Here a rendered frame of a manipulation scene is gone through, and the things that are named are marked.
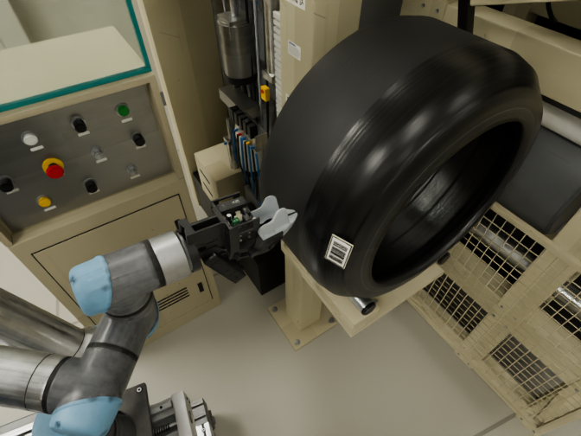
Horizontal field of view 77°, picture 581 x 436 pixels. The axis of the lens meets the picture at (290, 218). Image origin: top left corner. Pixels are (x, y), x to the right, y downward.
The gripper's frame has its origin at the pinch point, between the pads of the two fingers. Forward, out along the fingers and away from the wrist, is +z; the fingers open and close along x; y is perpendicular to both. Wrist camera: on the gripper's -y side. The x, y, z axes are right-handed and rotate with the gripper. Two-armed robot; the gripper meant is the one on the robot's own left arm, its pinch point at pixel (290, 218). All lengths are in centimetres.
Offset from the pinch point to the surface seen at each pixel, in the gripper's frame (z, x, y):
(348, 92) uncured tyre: 11.3, 3.0, 20.6
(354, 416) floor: 34, -17, -122
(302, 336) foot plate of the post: 35, 24, -120
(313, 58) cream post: 20.8, 25.2, 16.7
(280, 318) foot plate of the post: 31, 38, -120
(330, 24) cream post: 24.1, 25.1, 23.1
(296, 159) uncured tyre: 3.2, 4.2, 9.3
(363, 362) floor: 52, -2, -120
